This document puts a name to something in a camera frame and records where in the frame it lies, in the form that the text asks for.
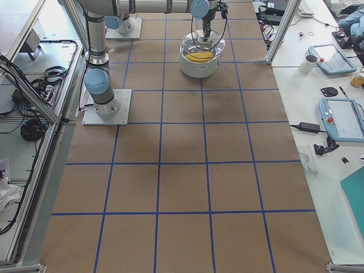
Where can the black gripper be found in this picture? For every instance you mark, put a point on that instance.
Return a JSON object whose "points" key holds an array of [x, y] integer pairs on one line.
{"points": [[207, 17]]}

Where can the glass pot lid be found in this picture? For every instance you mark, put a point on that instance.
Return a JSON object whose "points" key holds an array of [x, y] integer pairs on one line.
{"points": [[195, 41]]}

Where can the yellow corn cob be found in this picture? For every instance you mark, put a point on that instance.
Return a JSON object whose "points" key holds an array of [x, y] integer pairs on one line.
{"points": [[200, 57]]}

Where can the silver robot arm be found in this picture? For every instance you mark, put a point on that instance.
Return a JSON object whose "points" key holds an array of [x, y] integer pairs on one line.
{"points": [[121, 24], [116, 15]]}

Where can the pale green cooking pot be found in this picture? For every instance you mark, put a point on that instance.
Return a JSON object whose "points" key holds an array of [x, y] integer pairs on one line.
{"points": [[199, 70]]}

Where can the black power adapter brick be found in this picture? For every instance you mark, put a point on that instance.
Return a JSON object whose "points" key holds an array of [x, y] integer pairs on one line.
{"points": [[274, 20]]}

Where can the white mug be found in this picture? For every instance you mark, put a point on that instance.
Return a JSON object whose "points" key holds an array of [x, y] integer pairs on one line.
{"points": [[308, 64]]}

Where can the far blue teach pendant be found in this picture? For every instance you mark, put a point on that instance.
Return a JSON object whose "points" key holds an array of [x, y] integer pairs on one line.
{"points": [[331, 59]]}

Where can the blue teach pendant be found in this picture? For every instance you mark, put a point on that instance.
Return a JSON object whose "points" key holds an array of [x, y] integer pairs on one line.
{"points": [[331, 59], [342, 119]]}

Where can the black round mouse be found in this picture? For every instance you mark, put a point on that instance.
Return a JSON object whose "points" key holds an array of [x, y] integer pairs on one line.
{"points": [[329, 91]]}

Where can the small black power adapter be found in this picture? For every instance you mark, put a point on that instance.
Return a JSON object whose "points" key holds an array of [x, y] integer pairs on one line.
{"points": [[309, 127]]}

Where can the clear plastic holder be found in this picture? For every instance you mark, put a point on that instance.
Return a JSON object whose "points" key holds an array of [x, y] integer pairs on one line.
{"points": [[307, 160]]}

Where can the near blue teach pendant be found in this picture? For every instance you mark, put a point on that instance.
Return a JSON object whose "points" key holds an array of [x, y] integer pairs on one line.
{"points": [[342, 119]]}

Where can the teal cutting mat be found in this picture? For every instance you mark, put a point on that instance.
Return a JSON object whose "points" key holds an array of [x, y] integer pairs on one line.
{"points": [[353, 188]]}

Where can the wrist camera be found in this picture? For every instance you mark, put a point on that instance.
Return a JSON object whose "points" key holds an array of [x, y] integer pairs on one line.
{"points": [[222, 7]]}

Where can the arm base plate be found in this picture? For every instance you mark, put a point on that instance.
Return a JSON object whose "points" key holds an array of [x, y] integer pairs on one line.
{"points": [[134, 34], [116, 112]]}

